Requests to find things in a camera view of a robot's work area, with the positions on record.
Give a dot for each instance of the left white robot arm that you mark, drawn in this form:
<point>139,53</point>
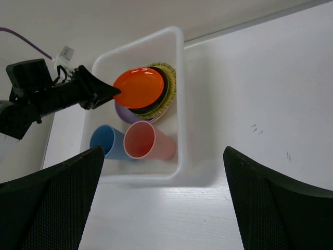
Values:
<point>34,94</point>

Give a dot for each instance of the orange round plate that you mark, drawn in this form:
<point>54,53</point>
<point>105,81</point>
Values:
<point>140,87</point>

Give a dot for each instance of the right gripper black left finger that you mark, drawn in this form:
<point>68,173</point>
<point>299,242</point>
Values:
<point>49,208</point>

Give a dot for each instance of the yellow woven pattern plate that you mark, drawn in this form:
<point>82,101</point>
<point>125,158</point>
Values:
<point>171,76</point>

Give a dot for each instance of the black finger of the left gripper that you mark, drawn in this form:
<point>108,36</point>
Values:
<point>96,92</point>

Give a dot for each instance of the pink plastic cup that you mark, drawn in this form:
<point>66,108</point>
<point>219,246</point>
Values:
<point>143,141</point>

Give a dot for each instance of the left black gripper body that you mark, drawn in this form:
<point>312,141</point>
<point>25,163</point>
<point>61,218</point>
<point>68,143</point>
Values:
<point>61,96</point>

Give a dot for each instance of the blue plastic cup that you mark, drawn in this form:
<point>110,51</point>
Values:
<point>111,141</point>

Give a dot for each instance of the black round plate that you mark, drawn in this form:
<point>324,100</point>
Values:
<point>151,107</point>

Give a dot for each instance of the white plastic bin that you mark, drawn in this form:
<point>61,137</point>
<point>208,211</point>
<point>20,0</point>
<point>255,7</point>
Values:
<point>165,46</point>

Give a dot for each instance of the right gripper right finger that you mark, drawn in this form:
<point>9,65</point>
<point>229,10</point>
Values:
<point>274,211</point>

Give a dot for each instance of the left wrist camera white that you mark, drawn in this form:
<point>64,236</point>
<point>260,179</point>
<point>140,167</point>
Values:
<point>63,58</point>

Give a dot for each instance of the purple round plate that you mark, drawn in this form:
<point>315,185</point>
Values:
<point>126,115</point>

